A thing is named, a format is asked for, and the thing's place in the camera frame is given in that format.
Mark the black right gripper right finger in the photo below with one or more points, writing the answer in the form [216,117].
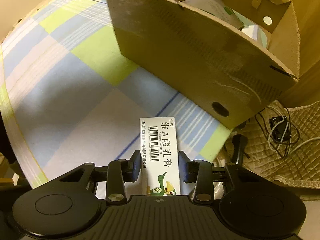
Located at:
[200,173]

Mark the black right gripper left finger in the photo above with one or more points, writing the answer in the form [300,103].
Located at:
[118,173]

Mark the white ointment box with bird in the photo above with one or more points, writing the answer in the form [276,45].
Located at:
[158,146]

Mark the plaid checkered tablecloth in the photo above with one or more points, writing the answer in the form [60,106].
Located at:
[68,96]

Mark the quilted beige chair cushion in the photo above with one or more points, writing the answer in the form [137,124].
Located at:
[282,147]

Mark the large brown cardboard box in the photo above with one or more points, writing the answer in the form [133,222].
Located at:
[214,64]

